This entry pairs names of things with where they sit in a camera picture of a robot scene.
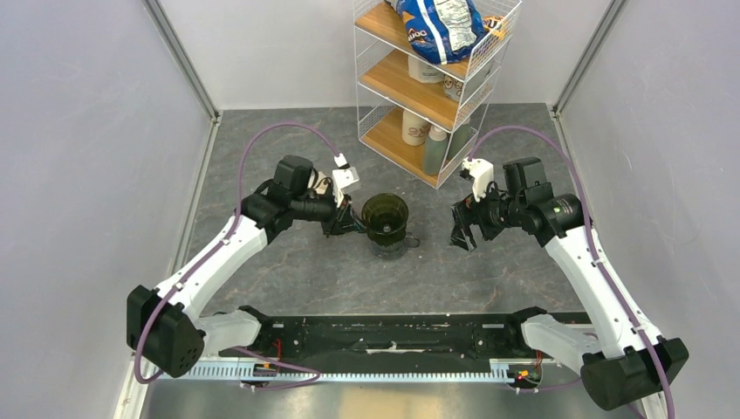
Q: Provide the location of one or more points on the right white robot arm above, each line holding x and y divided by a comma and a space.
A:
628, 358

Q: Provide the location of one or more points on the white wire wooden shelf rack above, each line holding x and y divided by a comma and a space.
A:
384, 89

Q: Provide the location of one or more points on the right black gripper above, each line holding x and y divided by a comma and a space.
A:
471, 211

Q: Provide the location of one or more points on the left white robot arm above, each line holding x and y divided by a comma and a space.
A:
165, 325

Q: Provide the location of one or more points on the white slotted cable duct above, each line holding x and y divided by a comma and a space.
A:
248, 370

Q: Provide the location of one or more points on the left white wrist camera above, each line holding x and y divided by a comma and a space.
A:
345, 179

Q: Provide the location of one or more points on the aluminium frame rail right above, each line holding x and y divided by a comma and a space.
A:
593, 46

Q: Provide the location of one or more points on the blue Doritos chip bag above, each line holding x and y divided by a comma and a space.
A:
440, 31

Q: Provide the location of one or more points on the printed paper cup middle shelf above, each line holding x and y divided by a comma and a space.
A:
453, 88

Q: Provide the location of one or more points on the aluminium frame rail left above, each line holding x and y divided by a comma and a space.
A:
181, 57

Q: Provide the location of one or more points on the white cup middle shelf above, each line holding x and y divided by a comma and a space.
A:
423, 72

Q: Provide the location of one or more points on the white paper cup bottom shelf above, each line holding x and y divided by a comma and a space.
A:
414, 129

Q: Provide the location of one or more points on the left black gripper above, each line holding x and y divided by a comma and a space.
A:
346, 221

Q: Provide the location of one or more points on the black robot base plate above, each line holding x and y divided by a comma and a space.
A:
390, 343

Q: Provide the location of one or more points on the green translucent bottle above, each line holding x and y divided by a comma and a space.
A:
435, 148

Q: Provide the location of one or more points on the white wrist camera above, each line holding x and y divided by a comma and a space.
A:
480, 173
345, 179

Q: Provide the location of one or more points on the dark green coffee dripper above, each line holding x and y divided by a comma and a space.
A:
386, 218

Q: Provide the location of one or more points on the orange M&M candy bag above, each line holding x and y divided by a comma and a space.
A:
495, 25

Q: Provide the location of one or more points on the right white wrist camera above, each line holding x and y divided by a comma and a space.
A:
480, 173

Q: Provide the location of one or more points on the aluminium frame rail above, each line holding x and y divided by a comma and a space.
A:
593, 46
181, 57

